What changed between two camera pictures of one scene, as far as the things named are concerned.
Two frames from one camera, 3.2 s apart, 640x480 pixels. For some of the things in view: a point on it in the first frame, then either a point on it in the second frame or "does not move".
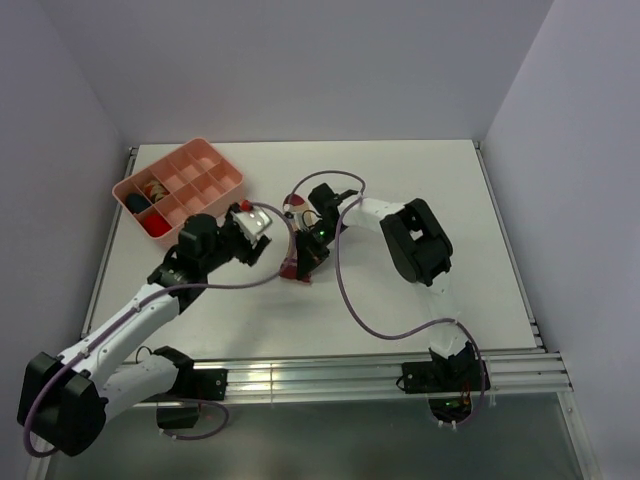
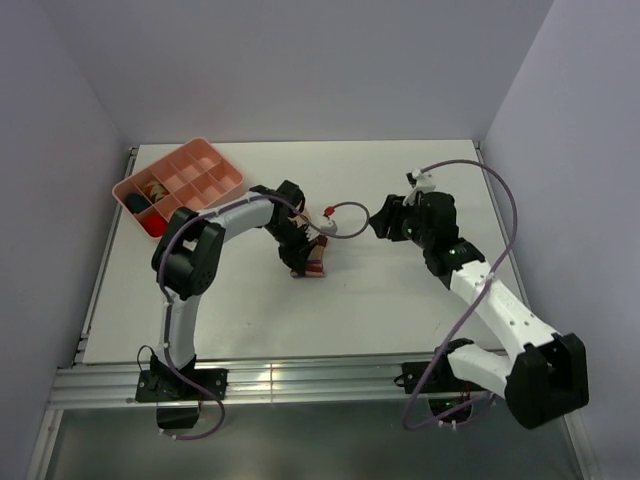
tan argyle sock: (155, 190) does not move
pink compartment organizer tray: (194, 179) does not move
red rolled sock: (155, 224) does not move
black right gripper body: (316, 241) → (405, 223)
